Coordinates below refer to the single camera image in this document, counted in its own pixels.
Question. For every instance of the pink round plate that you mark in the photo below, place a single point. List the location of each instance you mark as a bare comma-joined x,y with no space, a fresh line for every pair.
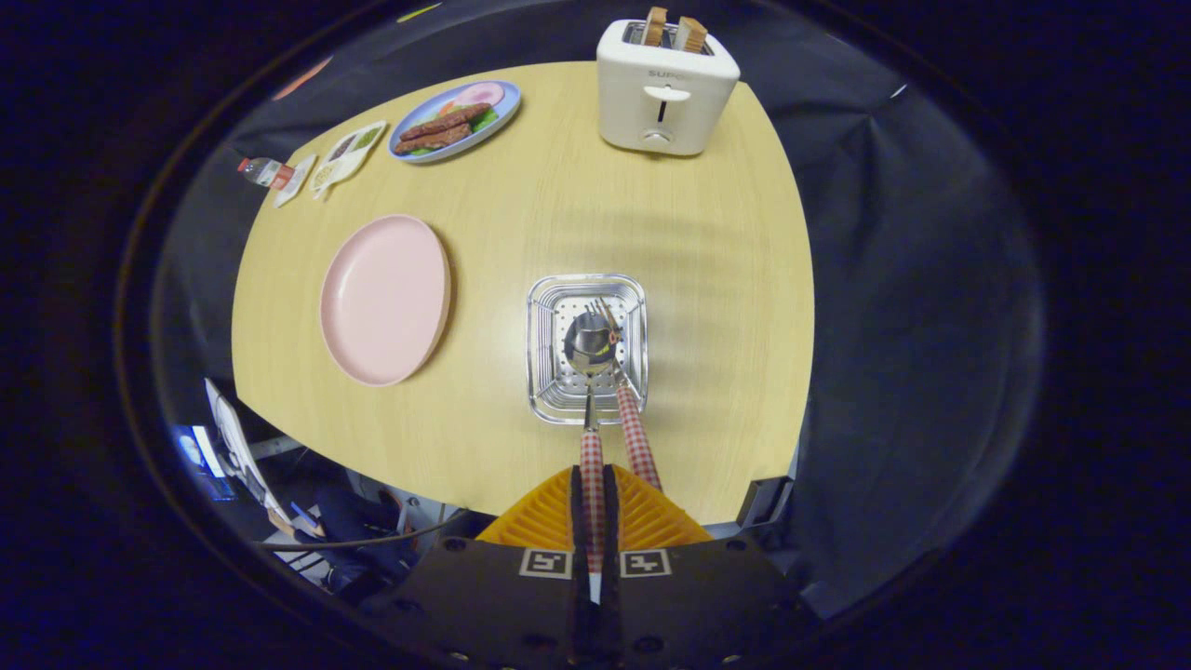
386,298

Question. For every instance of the blue round plate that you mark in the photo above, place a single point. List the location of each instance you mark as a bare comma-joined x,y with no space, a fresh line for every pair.
511,103

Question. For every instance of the brown grilled sausage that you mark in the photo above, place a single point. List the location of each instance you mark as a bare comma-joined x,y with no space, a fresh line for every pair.
447,121
433,138

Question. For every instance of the silver square drain basket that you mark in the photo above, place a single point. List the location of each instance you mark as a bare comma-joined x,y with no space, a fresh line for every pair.
544,372

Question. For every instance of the white flat object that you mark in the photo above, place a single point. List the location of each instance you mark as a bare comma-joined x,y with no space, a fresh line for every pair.
237,437

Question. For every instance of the black box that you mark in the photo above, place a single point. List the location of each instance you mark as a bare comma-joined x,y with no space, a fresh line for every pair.
763,502

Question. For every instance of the green lettuce leaf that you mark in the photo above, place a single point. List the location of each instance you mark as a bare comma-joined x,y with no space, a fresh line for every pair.
485,119

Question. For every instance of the small white square coaster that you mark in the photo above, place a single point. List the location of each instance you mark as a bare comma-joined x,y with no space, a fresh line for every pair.
296,183

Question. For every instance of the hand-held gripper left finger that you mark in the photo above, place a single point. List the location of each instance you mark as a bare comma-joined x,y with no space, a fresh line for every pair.
577,614

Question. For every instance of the dark chair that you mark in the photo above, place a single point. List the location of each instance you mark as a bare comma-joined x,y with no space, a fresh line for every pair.
358,521

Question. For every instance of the lit computer screen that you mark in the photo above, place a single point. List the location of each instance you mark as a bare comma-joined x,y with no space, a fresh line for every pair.
200,461

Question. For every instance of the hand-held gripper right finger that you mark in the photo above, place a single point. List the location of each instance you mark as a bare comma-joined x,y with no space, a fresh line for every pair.
611,614

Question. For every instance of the black backdrop cloth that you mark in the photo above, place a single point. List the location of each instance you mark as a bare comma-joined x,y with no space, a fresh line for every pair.
912,326

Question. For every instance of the white toaster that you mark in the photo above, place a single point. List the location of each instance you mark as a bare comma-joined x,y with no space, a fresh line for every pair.
633,112

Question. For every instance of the white divided condiment dish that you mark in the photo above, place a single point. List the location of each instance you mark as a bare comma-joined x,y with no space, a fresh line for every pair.
349,163

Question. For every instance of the clear water bottle red cap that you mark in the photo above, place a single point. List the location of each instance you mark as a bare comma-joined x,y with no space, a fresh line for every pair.
265,172

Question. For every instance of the pink ham slice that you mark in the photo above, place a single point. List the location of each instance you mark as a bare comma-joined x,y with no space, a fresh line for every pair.
480,94

